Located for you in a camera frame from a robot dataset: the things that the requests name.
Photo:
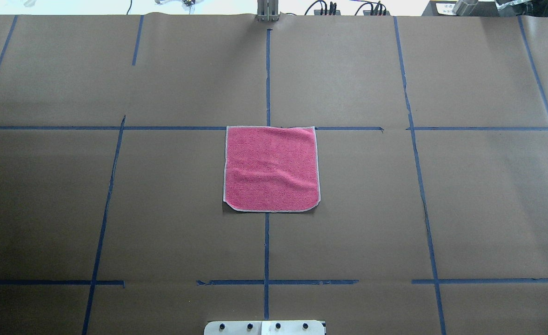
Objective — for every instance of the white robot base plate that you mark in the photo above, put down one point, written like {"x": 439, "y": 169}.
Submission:
{"x": 265, "y": 327}

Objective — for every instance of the black power strip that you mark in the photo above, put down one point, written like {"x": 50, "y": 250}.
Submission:
{"x": 323, "y": 8}
{"x": 371, "y": 8}

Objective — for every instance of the brown paper table cover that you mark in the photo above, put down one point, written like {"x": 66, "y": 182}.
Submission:
{"x": 432, "y": 141}

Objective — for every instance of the aluminium frame post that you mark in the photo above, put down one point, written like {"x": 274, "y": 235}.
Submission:
{"x": 268, "y": 10}

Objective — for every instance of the pink towel with grey edge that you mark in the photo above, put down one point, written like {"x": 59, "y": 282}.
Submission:
{"x": 271, "y": 169}

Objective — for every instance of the grey box with label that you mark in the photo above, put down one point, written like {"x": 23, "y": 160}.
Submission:
{"x": 446, "y": 8}

